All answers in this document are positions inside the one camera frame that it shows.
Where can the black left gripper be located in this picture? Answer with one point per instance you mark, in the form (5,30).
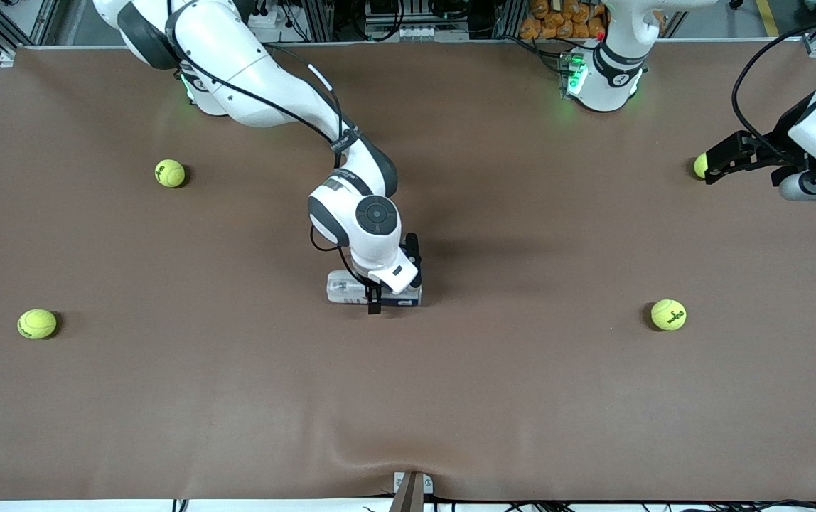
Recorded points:
(782,134)

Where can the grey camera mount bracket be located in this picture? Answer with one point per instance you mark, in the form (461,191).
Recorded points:
(411,494)

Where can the yellow tennis ball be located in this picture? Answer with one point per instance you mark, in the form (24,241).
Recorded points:
(668,314)
(699,166)
(37,323)
(170,173)

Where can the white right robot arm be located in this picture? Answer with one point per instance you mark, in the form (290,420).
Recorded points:
(237,64)

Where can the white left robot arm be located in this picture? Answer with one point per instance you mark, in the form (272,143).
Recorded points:
(607,89)

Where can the power strip with black plugs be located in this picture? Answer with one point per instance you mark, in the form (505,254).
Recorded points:
(269,21)

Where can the clear tennis ball can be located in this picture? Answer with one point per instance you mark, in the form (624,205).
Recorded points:
(344,288)

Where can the orange snack bag pile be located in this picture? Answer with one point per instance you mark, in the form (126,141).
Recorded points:
(557,25)

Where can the white power strip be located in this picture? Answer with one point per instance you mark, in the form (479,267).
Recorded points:
(422,33)

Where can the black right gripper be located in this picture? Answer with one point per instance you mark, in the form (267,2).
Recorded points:
(413,250)

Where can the brown table mat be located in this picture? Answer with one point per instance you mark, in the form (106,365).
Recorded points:
(408,391)

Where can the aluminium station frame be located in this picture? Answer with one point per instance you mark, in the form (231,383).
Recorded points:
(319,21)

